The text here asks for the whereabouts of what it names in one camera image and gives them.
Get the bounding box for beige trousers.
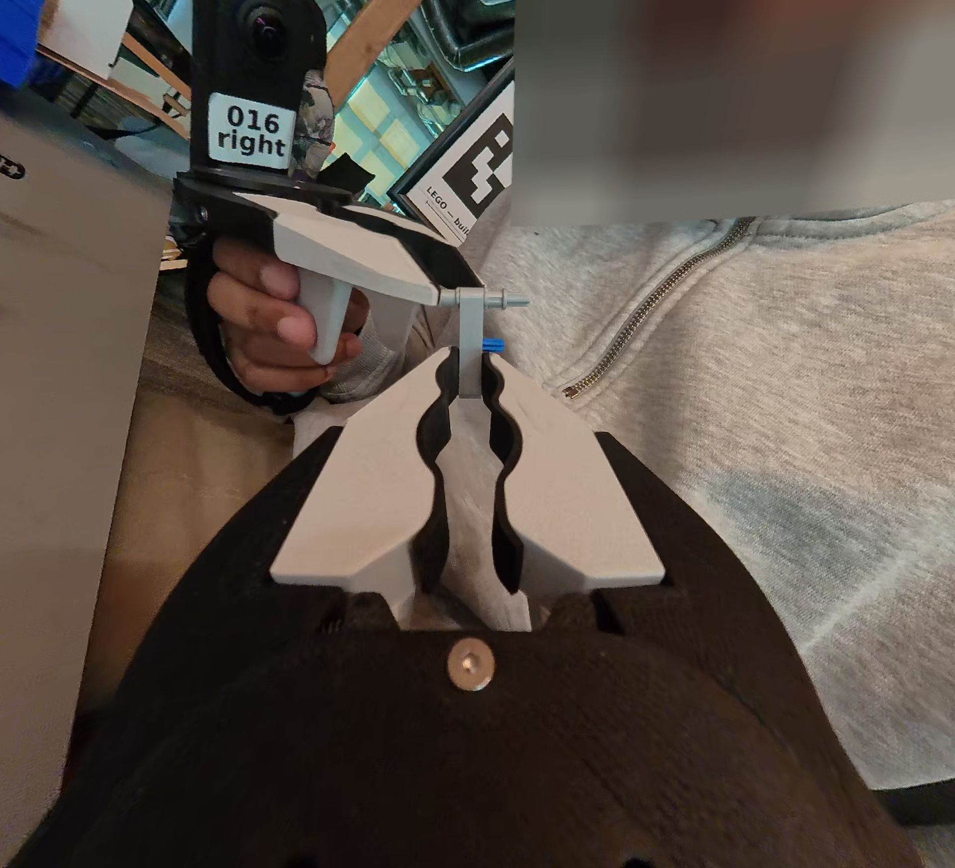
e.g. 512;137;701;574
100;316;344;668

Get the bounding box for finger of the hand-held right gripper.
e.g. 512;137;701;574
236;193;441;307
343;204;486;289

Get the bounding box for blue plastic bin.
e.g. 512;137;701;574
0;0;47;91

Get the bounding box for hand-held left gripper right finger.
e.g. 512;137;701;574
481;353;667;632

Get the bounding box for pale cardboard box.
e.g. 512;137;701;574
0;109;174;850

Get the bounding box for grey zip sweatshirt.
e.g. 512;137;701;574
291;200;955;793

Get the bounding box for person's right forearm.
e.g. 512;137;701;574
321;301;437;408

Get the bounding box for framed marker sign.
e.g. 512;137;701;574
386;57;517;248

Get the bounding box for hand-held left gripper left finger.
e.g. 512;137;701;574
270;348;456;632

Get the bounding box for grey lego beam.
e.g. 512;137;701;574
458;289;486;401

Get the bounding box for person's right hand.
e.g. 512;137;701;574
206;240;367;395

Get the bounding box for grey lego axle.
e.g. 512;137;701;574
439;291;531;310

